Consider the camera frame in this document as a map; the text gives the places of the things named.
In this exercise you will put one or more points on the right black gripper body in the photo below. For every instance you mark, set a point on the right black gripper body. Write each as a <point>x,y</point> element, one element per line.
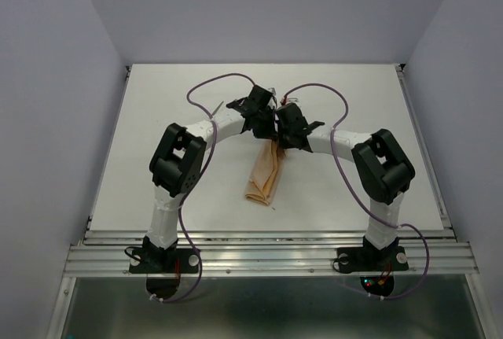
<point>284,135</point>

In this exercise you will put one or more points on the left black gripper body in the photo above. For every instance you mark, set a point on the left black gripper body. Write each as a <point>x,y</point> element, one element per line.
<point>265,127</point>

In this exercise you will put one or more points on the orange cloth napkin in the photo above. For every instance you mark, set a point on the orange cloth napkin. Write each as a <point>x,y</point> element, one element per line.
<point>266,173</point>

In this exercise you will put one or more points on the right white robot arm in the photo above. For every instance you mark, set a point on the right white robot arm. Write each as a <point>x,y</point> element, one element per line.
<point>384,170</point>

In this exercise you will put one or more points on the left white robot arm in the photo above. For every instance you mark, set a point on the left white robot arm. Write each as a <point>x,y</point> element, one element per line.
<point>177,163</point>

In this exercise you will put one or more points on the silver metal spoon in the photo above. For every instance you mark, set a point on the silver metal spoon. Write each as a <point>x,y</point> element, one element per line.
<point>217,108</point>

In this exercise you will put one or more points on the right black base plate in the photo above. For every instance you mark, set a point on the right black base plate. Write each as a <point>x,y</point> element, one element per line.
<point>367,260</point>

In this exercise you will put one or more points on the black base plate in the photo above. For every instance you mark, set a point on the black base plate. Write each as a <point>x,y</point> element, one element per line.
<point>172,261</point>
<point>367,260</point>

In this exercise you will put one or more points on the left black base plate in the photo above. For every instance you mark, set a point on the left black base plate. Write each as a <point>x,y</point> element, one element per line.
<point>172,261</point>

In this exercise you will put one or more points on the aluminium frame rail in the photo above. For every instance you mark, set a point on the aluminium frame rail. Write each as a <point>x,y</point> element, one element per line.
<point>267,253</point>

